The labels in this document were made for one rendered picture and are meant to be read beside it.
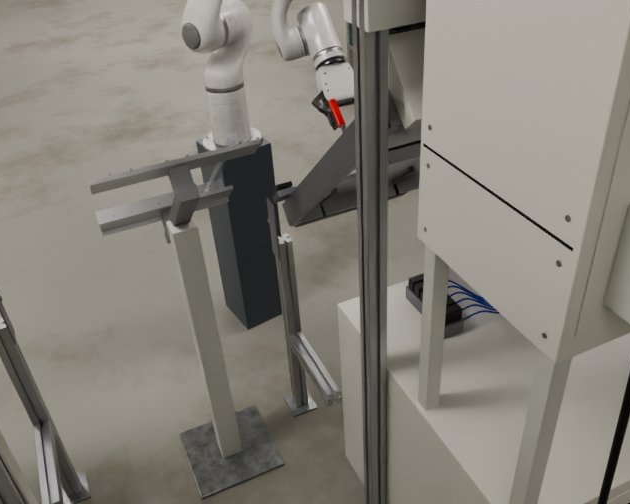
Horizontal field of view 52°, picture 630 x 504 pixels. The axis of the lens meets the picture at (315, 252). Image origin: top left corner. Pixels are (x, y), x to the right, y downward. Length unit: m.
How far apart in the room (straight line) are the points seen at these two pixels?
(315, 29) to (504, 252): 1.01
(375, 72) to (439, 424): 0.65
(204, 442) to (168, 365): 0.39
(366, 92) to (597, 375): 0.75
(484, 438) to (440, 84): 0.66
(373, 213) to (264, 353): 1.28
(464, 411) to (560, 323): 0.51
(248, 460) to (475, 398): 0.88
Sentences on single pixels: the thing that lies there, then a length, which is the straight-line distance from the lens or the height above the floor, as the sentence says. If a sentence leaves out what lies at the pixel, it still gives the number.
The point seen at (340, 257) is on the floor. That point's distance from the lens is 2.70.
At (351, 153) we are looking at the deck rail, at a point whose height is 1.05.
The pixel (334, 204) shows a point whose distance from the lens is 1.71.
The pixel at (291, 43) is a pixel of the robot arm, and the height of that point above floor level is 1.08.
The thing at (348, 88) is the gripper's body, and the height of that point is 0.98.
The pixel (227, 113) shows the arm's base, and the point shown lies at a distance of 2.00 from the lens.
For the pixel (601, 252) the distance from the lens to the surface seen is 0.76.
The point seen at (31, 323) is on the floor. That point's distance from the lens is 2.71.
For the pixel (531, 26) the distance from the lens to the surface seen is 0.73.
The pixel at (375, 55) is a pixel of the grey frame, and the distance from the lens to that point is 0.99.
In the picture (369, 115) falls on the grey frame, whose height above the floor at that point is 1.18.
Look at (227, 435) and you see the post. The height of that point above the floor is 0.10.
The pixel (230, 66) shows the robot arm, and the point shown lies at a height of 0.96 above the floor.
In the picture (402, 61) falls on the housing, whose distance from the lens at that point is 1.03.
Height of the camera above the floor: 1.58
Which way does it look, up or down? 35 degrees down
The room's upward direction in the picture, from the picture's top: 4 degrees counter-clockwise
